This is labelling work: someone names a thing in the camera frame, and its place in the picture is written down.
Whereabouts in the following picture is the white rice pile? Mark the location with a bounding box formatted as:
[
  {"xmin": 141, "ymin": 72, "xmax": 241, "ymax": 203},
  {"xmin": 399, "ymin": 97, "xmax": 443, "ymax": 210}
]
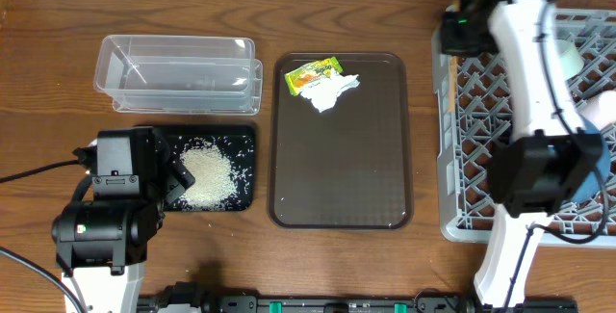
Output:
[{"xmin": 178, "ymin": 135, "xmax": 255, "ymax": 212}]

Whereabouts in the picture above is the mint green bowl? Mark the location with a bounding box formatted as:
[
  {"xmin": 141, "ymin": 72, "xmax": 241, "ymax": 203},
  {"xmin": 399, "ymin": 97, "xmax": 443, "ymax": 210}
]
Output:
[{"xmin": 556, "ymin": 39, "xmax": 584, "ymax": 80}]

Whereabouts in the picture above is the pink cup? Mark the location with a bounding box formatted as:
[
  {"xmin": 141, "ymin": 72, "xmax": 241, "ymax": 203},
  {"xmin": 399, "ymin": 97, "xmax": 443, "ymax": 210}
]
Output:
[{"xmin": 578, "ymin": 91, "xmax": 616, "ymax": 130}]

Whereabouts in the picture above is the dark blue plate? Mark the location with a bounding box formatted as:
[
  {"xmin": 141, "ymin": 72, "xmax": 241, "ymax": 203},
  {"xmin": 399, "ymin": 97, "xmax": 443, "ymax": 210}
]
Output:
[{"xmin": 570, "ymin": 119, "xmax": 612, "ymax": 204}]

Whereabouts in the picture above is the wooden chopstick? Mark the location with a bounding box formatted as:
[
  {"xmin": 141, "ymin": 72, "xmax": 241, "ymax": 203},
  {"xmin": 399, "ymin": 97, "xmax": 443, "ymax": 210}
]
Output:
[{"xmin": 448, "ymin": 56, "xmax": 458, "ymax": 113}]

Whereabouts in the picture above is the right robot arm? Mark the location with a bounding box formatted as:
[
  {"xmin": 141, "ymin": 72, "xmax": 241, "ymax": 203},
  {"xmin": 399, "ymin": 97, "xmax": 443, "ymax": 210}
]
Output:
[{"xmin": 439, "ymin": 0, "xmax": 607, "ymax": 312}]

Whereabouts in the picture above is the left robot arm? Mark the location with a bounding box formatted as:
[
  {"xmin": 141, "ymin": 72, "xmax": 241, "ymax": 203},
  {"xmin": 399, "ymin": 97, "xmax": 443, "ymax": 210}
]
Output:
[{"xmin": 52, "ymin": 126, "xmax": 194, "ymax": 312}]

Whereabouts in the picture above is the grey dishwasher rack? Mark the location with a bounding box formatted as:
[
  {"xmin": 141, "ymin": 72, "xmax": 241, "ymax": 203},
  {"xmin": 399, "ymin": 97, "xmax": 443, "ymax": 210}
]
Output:
[{"xmin": 431, "ymin": 9, "xmax": 615, "ymax": 243}]

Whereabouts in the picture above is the black plastic tray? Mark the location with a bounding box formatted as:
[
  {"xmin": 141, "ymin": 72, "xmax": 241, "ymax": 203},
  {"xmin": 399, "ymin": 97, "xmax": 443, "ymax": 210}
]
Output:
[{"xmin": 158, "ymin": 125, "xmax": 256, "ymax": 212}]

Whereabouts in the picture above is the clear plastic bin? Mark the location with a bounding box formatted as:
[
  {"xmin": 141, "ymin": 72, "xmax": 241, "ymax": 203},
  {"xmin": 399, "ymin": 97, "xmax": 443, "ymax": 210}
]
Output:
[{"xmin": 93, "ymin": 35, "xmax": 263, "ymax": 116}]

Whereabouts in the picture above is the green yellow snack wrapper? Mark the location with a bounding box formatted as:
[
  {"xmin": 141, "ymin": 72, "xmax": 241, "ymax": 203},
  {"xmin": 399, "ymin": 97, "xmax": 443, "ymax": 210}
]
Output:
[{"xmin": 284, "ymin": 57, "xmax": 344, "ymax": 96}]

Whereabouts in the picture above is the crumpled white napkin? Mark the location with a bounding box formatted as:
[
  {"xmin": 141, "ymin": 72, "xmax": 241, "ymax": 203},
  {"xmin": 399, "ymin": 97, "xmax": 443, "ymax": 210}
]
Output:
[{"xmin": 299, "ymin": 72, "xmax": 360, "ymax": 113}]

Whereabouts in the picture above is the brown serving tray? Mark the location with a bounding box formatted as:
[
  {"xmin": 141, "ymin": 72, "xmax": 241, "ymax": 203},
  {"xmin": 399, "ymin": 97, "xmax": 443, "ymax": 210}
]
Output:
[{"xmin": 268, "ymin": 52, "xmax": 414, "ymax": 230}]

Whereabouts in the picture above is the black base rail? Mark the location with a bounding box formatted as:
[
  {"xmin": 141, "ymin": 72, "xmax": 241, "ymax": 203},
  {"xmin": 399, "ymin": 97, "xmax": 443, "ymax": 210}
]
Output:
[{"xmin": 137, "ymin": 281, "xmax": 578, "ymax": 313}]

